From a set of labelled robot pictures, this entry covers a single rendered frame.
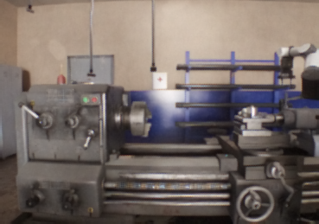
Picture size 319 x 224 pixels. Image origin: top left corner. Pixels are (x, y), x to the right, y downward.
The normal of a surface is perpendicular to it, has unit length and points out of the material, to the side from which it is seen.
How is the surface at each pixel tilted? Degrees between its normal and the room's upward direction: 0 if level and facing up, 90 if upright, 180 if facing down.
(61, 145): 90
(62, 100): 90
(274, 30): 90
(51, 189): 90
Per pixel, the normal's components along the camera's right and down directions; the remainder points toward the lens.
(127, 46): -0.04, 0.05
